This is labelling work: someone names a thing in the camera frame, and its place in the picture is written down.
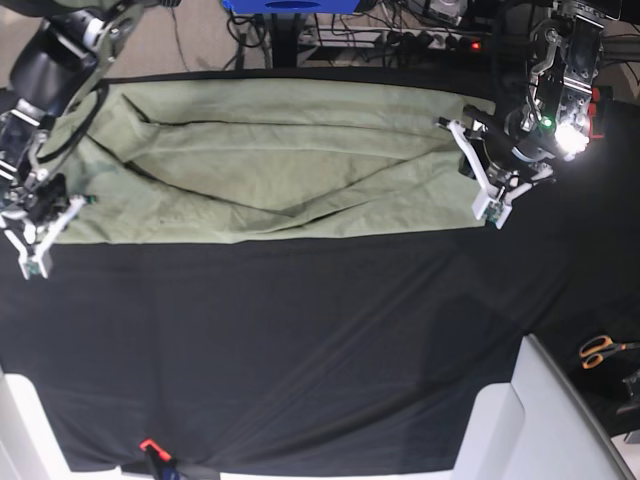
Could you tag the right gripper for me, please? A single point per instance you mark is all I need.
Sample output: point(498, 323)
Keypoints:
point(38, 204)

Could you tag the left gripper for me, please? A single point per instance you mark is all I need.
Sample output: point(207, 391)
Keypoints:
point(512, 157)

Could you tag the light green T-shirt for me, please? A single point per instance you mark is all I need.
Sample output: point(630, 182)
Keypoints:
point(227, 161)

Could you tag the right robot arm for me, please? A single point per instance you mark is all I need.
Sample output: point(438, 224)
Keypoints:
point(74, 47)

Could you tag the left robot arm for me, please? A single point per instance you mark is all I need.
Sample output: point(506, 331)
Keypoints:
point(544, 58)

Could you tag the red black clamp right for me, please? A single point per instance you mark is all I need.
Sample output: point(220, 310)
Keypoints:
point(601, 95)

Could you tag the red black clamp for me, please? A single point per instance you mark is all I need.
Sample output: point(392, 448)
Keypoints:
point(601, 95)
point(161, 464)

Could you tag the black stand pole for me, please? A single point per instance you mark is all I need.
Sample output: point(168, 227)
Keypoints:
point(284, 32)

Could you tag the black table cloth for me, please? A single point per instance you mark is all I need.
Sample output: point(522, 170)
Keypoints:
point(331, 356)

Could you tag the blue box on stand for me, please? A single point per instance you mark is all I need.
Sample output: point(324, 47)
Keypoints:
point(291, 6)

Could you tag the red black clamp bottom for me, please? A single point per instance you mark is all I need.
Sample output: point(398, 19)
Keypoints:
point(161, 464)

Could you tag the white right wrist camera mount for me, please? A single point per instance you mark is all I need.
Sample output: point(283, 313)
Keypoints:
point(33, 239)

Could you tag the orange handled scissors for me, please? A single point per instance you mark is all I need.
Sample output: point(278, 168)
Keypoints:
point(595, 351)

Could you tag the white frame piece left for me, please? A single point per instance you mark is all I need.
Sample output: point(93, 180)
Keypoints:
point(29, 449)

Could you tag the white frame piece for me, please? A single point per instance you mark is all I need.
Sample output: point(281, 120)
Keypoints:
point(536, 426)
point(29, 449)

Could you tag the white frame piece right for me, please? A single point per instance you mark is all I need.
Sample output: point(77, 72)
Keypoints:
point(536, 426)

